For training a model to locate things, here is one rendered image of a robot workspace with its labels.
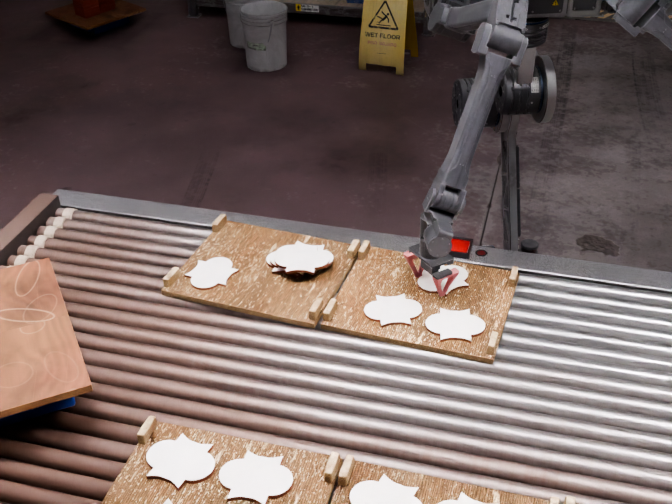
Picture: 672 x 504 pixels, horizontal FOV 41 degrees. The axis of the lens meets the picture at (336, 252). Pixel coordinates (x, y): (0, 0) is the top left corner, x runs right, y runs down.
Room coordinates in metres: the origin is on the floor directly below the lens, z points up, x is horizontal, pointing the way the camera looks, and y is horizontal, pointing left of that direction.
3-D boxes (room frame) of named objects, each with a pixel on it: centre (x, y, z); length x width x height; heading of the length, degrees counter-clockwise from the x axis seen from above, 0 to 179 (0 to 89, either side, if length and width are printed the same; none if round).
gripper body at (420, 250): (1.80, -0.23, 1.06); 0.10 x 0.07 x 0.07; 31
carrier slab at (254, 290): (1.91, 0.18, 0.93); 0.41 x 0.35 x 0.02; 69
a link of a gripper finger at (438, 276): (1.77, -0.25, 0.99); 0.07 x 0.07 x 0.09; 31
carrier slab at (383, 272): (1.76, -0.21, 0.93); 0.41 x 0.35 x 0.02; 70
